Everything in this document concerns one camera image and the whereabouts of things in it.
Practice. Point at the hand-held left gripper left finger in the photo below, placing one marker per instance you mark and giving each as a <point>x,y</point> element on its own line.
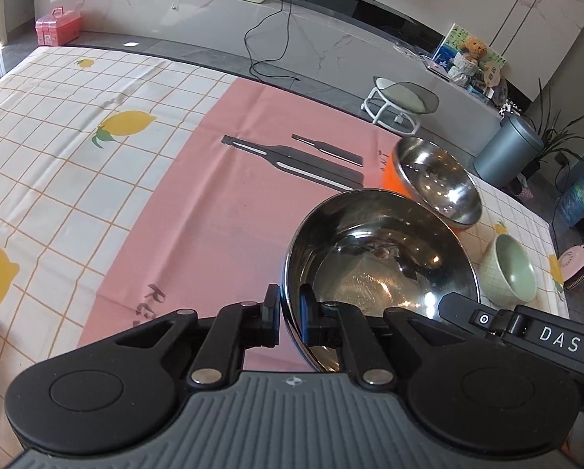
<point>272,315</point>

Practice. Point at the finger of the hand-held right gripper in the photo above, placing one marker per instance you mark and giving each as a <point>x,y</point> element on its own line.
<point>468,315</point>

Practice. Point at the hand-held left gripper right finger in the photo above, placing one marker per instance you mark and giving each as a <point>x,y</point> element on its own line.
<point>307,315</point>

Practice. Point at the blue steel-lined bowl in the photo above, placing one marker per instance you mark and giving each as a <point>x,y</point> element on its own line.
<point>370,254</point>

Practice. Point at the green ceramic bowl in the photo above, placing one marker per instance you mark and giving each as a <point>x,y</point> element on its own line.
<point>512,268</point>

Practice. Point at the pink space heater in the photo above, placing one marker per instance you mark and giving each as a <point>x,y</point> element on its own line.
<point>573,266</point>

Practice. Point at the patterned slippers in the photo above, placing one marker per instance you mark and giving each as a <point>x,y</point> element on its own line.
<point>522,186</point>

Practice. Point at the blue water dispenser bottle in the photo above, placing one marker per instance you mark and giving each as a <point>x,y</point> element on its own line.
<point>578,200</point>

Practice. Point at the orange steel-lined bowl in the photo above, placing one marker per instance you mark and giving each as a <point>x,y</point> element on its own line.
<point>433,176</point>

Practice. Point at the grey-blue pedal trash can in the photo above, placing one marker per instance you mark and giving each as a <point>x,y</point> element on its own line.
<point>507,156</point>

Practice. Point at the long-leaf plant in black pot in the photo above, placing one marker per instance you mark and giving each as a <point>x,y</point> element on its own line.
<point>560,141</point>

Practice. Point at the white stool with green cushion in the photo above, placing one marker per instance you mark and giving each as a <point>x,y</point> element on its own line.
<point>404,97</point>

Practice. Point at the lemon-print checked tablecloth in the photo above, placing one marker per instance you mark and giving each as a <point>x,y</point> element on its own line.
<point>76,180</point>

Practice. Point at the round paper fan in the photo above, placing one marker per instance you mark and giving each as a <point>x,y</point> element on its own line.
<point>492,74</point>

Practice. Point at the silver laptop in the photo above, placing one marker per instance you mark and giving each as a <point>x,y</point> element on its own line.
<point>438,69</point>

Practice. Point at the teddy bear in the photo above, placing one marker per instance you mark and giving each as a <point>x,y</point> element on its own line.
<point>470,58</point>

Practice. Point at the painted picture board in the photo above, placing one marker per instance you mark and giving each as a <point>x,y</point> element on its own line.
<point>448,41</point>

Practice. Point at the white marble TV console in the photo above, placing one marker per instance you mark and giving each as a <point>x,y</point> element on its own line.
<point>321,34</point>

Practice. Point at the pink storage case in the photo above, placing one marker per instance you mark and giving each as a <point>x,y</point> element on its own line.
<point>57,27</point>

